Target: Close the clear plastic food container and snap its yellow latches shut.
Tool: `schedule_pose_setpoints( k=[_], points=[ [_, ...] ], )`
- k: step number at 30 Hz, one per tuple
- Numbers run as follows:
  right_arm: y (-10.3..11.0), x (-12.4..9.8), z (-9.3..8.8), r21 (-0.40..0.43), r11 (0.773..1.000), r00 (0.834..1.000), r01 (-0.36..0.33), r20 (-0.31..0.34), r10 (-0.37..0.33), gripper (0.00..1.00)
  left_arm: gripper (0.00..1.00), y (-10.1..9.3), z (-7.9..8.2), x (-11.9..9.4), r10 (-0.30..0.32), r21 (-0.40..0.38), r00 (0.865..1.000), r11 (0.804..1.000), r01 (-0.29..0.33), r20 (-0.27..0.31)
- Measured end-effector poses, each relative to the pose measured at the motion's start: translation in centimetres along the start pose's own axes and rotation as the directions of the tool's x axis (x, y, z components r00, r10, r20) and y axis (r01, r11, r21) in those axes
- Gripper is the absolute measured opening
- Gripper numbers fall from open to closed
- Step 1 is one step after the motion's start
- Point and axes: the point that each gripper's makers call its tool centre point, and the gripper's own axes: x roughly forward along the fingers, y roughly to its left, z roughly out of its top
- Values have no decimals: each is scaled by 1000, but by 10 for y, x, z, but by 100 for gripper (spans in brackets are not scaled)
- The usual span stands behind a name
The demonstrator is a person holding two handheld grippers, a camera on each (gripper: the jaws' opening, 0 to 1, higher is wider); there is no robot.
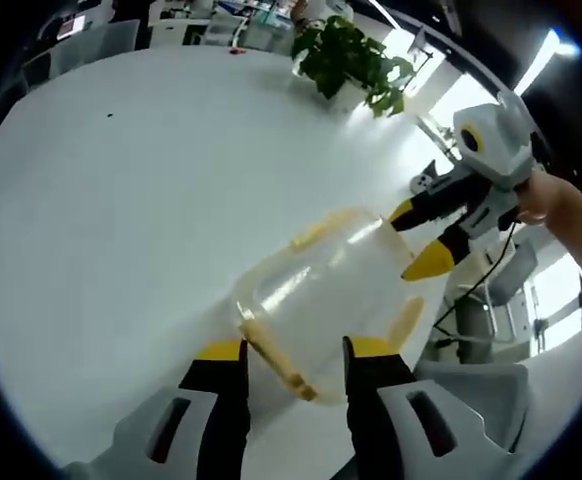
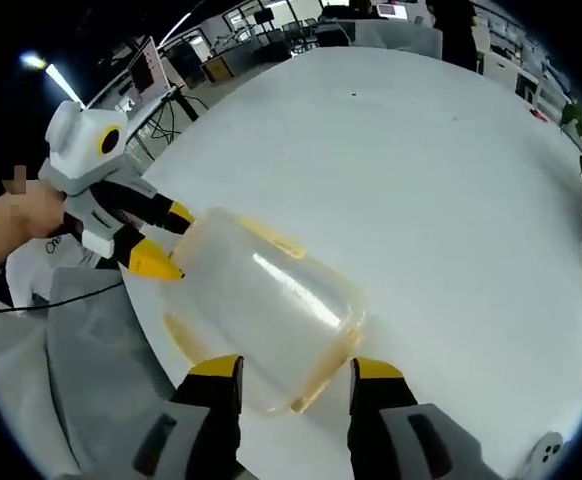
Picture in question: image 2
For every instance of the white office chair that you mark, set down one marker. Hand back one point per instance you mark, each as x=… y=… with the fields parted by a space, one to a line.
x=401 y=37

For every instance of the small red object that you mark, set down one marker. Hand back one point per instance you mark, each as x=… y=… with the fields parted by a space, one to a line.
x=538 y=114

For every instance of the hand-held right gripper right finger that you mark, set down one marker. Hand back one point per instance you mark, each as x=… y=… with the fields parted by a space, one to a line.
x=396 y=435

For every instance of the black laptop stand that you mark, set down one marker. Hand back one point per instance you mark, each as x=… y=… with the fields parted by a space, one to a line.
x=185 y=102

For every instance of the long ceiling light strip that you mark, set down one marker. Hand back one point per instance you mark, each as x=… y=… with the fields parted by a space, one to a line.
x=63 y=85

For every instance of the clear plastic box with buckles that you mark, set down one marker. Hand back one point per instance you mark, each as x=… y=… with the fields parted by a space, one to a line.
x=266 y=310

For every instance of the grey mesh chair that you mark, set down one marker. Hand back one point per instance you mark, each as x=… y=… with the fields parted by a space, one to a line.
x=106 y=350

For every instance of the white plastic piece with holes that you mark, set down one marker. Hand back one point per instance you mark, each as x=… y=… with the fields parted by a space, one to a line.
x=548 y=450

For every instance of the open silver laptop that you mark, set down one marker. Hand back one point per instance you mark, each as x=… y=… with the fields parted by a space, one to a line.
x=146 y=70

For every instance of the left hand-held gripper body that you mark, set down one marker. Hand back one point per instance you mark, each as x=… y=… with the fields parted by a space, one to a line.
x=78 y=150

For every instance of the white low cabinet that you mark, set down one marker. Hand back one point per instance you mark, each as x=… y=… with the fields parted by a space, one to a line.
x=503 y=65

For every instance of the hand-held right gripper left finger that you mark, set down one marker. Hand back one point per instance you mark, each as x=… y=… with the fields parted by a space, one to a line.
x=196 y=430

